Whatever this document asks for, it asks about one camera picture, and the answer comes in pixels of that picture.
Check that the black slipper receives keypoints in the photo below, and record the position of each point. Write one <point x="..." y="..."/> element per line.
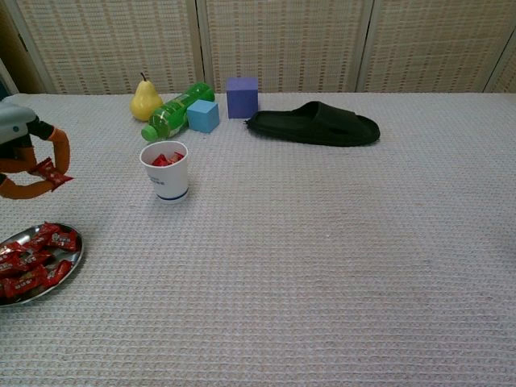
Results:
<point x="314" y="125"/>

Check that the green plastic bottle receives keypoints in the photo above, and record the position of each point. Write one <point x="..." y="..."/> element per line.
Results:
<point x="169" y="117"/>

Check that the white paper cup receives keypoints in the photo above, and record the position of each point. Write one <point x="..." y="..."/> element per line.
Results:
<point x="169" y="181"/>

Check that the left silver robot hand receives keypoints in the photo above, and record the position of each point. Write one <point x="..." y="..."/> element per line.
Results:
<point x="12" y="117"/>

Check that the brown wooden board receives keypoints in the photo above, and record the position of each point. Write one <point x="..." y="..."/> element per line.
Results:
<point x="16" y="60"/>

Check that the white woven tablecloth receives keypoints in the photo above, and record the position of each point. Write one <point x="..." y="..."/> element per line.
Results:
<point x="282" y="262"/>

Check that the round metal plate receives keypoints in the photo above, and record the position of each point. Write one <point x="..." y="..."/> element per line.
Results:
<point x="73" y="259"/>

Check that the purple cube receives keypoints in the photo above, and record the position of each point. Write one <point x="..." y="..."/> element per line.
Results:
<point x="242" y="101"/>

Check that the woven folding screen panel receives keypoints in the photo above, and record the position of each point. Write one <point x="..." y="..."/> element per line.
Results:
<point x="435" y="40"/>
<point x="508" y="76"/>
<point x="113" y="44"/>
<point x="282" y="40"/>

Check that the light blue cube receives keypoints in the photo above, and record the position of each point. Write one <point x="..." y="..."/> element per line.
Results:
<point x="203" y="117"/>

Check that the red candy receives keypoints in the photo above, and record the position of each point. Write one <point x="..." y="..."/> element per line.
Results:
<point x="60" y="272"/>
<point x="50" y="173"/>
<point x="64" y="241"/>
<point x="24" y="282"/>
<point x="176" y="156"/>
<point x="160" y="160"/>
<point x="6" y="246"/>
<point x="44" y="234"/>
<point x="24" y="260"/>

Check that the yellow pear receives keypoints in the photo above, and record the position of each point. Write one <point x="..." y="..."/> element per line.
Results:
<point x="143" y="102"/>

